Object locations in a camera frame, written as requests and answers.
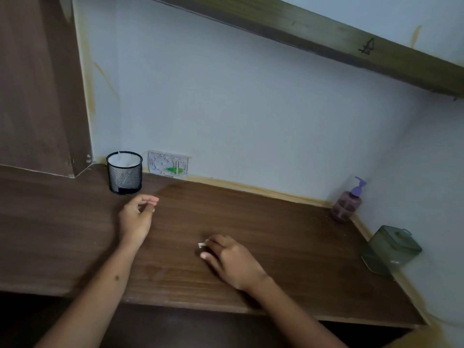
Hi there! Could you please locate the person's left forearm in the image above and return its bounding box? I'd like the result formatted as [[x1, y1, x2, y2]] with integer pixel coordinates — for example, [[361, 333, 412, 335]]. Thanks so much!
[[34, 240, 135, 348]]

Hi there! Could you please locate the wooden wall shelf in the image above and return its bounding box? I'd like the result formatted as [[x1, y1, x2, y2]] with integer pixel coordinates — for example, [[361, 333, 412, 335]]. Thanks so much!
[[142, 0, 464, 101]]

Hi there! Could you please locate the person's left hand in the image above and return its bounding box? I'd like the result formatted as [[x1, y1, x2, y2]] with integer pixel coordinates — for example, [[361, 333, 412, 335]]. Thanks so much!
[[118, 194, 160, 248]]

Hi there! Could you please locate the white paper sheet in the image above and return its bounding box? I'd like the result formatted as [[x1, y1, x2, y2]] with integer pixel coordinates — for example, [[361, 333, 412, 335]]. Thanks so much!
[[109, 152, 141, 168]]

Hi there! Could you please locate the black mesh pen holder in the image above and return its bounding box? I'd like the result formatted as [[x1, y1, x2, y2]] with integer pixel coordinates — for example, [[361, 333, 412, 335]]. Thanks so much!
[[106, 151, 144, 196]]

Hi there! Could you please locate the purple pump soap bottle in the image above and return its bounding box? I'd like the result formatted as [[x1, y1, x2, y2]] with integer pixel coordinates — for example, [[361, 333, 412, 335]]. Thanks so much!
[[330, 176, 367, 224]]

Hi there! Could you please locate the person's right forearm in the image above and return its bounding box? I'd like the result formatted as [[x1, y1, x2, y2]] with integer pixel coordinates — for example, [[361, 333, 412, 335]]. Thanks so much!
[[244, 275, 349, 348]]

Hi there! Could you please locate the white wall socket plate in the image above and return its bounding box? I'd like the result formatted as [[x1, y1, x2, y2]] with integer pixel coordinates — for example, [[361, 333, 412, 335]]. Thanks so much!
[[147, 150, 192, 177]]

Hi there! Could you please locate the green transparent plastic container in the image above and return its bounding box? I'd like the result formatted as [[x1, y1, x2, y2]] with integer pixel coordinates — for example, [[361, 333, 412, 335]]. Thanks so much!
[[360, 225, 423, 276]]

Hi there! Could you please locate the person's right hand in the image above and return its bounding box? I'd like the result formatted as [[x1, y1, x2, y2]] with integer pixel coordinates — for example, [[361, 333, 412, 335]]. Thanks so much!
[[200, 235, 272, 292]]

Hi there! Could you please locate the brown wooden cabinet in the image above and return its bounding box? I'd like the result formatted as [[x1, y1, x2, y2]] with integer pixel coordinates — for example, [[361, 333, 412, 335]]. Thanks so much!
[[0, 0, 93, 179]]

